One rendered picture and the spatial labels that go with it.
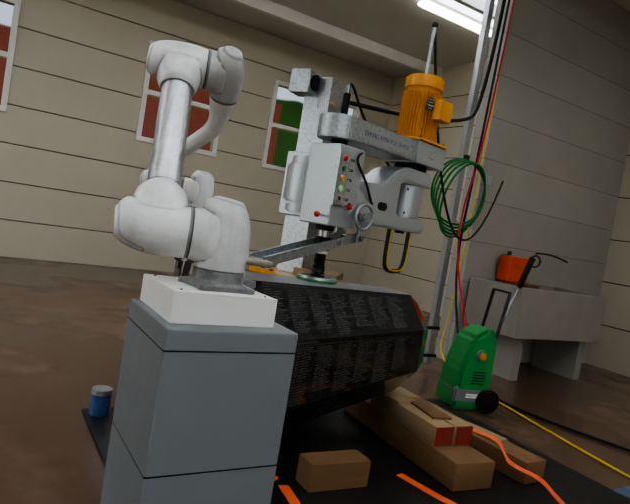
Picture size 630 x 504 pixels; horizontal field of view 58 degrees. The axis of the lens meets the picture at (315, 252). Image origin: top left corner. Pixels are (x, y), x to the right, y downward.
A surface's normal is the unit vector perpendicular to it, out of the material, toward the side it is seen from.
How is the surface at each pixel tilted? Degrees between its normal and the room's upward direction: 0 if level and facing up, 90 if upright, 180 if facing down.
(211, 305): 90
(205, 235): 85
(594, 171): 90
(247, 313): 90
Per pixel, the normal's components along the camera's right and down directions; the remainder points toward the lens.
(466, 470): 0.44, 0.12
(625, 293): -0.84, -0.11
